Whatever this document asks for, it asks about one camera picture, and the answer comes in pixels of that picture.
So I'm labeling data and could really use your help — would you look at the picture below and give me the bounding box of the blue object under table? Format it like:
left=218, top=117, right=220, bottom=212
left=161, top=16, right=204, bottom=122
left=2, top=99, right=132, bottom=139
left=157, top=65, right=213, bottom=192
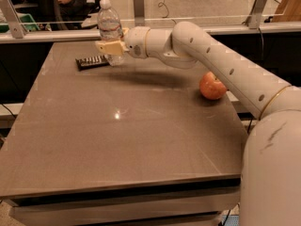
left=221, top=215, right=239, bottom=226

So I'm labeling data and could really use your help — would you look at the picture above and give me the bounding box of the glass barrier panel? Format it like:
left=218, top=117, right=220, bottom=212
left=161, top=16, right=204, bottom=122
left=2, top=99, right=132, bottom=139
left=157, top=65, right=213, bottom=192
left=0, top=0, right=301, bottom=33

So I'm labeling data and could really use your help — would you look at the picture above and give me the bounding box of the black rxbar chocolate bar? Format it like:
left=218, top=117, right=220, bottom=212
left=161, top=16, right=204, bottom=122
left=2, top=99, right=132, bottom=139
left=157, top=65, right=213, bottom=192
left=75, top=56, right=109, bottom=71

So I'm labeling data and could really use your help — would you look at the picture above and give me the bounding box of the red apple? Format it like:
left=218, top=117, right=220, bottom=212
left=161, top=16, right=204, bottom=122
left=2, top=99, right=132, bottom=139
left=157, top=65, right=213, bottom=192
left=199, top=72, right=228, bottom=100

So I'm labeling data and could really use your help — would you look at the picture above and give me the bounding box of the green bin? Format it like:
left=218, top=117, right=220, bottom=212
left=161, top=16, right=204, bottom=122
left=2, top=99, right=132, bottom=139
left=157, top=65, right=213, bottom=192
left=0, top=13, right=40, bottom=33

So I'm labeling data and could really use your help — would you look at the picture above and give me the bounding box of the clear plastic water bottle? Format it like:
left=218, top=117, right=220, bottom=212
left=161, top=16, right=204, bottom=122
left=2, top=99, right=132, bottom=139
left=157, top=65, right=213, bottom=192
left=96, top=0, right=126, bottom=67

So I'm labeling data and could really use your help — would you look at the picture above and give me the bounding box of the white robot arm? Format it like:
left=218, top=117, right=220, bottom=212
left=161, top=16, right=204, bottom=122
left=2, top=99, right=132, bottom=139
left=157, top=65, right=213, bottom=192
left=96, top=22, right=301, bottom=226

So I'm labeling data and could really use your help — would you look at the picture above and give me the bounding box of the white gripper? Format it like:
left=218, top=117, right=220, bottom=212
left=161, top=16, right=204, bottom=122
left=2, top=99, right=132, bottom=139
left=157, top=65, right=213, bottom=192
left=95, top=26, right=151, bottom=58

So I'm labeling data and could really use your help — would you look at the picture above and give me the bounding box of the left metal glass bracket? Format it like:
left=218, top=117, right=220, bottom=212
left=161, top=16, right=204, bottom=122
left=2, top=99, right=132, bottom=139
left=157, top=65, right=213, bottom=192
left=0, top=0, right=26, bottom=39

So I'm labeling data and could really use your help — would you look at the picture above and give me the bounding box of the middle metal glass bracket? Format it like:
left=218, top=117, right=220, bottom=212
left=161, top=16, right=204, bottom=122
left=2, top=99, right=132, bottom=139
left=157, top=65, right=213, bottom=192
left=133, top=0, right=145, bottom=26

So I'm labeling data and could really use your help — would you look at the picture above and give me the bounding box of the right metal glass bracket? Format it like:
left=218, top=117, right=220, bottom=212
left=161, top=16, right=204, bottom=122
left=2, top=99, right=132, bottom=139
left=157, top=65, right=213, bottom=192
left=245, top=0, right=267, bottom=29

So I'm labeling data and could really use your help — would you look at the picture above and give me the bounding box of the seated person in background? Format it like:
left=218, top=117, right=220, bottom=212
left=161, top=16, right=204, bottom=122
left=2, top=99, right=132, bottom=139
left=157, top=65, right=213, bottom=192
left=37, top=0, right=102, bottom=31

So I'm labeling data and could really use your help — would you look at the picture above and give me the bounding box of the wooden furniture piece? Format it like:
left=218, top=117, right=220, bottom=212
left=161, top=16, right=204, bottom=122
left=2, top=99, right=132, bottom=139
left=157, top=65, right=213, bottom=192
left=272, top=0, right=301, bottom=23

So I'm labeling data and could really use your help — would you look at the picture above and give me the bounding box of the metal glass bracket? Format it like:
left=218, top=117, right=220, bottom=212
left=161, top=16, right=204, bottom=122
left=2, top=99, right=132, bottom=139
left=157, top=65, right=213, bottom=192
left=0, top=0, right=26, bottom=39
left=245, top=0, right=267, bottom=29
left=133, top=0, right=145, bottom=26

